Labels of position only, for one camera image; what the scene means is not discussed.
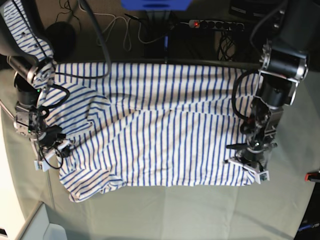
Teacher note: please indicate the red clamp at right edge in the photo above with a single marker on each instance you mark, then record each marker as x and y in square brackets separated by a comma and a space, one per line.
[312, 177]

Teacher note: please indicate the black round bag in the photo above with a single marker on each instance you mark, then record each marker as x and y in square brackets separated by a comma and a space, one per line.
[62, 37]

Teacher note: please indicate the white power strip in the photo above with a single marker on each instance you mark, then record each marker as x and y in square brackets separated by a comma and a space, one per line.
[217, 25]

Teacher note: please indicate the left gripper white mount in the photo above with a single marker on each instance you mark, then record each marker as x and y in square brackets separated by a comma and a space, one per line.
[252, 159]

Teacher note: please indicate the blue box overhead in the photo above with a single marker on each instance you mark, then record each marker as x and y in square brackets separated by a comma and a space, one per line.
[155, 5]

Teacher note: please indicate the green table cloth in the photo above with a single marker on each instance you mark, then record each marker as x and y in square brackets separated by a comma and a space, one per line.
[272, 210]

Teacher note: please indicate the blue white striped t-shirt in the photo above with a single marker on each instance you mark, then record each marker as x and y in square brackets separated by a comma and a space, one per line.
[145, 125]

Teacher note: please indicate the white bin at corner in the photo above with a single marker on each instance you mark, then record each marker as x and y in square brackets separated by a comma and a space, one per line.
[39, 227]

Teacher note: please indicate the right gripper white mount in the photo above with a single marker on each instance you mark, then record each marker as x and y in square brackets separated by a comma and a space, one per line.
[50, 151]

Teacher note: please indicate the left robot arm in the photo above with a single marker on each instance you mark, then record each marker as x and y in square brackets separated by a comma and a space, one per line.
[284, 64]

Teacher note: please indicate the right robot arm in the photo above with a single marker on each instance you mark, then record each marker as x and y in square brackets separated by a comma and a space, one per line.
[31, 55]

